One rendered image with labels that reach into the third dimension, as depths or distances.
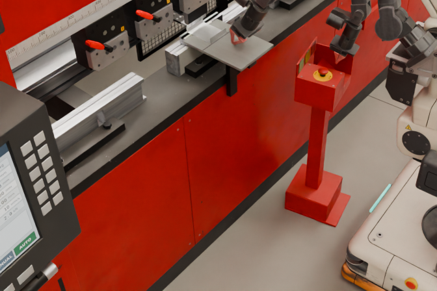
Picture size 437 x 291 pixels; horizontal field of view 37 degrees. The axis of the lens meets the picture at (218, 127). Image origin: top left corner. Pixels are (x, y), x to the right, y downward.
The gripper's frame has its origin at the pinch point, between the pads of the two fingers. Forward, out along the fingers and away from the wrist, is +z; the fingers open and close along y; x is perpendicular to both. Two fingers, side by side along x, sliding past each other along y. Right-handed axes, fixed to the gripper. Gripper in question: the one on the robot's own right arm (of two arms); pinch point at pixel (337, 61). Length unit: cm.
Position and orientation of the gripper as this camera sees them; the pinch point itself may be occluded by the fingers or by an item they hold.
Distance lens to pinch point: 256.8
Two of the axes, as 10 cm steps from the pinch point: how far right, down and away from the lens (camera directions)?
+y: -8.6, -4.8, 1.7
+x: -4.7, 6.2, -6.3
